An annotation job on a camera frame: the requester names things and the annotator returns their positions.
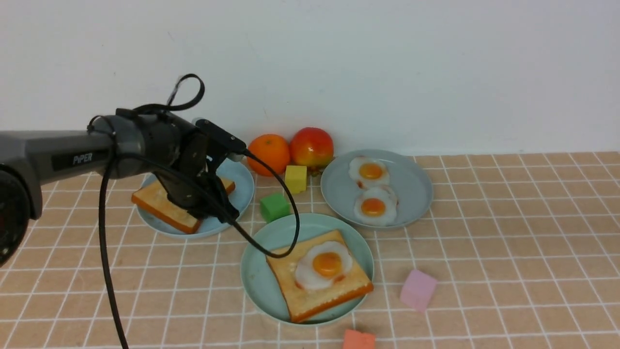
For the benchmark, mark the pink cube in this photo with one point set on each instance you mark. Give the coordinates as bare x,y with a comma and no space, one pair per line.
417,291

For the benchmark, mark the fried egg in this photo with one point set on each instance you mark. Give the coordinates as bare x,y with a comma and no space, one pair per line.
368,172
323,265
376,206

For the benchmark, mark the red apple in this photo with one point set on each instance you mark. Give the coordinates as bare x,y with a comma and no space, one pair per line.
312,147

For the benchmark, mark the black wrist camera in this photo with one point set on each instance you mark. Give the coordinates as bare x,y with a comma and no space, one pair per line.
222,145

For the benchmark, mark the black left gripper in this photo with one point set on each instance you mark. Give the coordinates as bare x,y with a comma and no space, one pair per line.
191,156

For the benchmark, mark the grey-blue plate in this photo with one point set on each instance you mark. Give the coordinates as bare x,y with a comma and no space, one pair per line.
409,181

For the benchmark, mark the orange fruit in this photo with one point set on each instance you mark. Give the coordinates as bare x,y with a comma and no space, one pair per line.
273,150

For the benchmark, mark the green cube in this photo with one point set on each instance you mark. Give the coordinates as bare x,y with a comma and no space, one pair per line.
274,207

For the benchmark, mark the orange-red cube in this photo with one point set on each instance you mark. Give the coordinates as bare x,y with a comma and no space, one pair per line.
358,340

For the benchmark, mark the yellow cube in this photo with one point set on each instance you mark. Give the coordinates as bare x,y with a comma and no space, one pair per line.
296,178

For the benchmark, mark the toast slice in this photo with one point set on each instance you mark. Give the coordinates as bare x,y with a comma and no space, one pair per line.
302,304
159,213

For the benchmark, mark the light blue plate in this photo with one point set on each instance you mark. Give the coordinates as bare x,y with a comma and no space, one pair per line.
241,198

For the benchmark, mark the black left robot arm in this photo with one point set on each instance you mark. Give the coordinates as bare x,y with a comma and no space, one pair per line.
32,159

